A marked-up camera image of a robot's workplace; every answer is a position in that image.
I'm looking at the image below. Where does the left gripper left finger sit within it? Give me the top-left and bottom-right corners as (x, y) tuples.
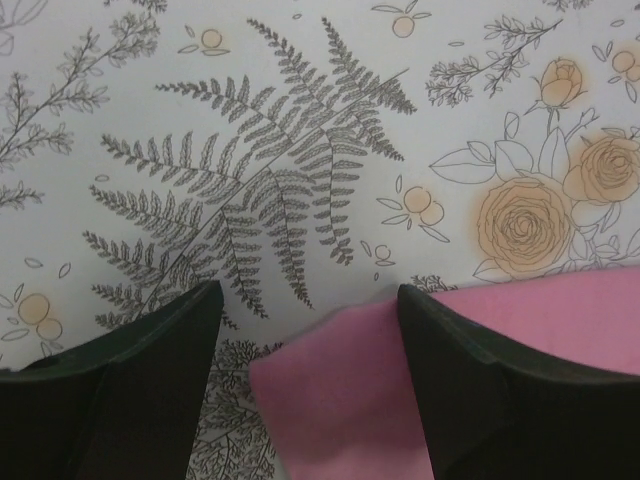
(1, 281), (223, 480)

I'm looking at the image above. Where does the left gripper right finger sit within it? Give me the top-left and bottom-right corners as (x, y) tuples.
(397, 285), (639, 479)

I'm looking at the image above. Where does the pink t shirt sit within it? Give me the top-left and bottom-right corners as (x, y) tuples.
(249, 268), (639, 479)

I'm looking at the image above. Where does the floral patterned table mat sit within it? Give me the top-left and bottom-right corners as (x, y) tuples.
(1, 1), (639, 479)

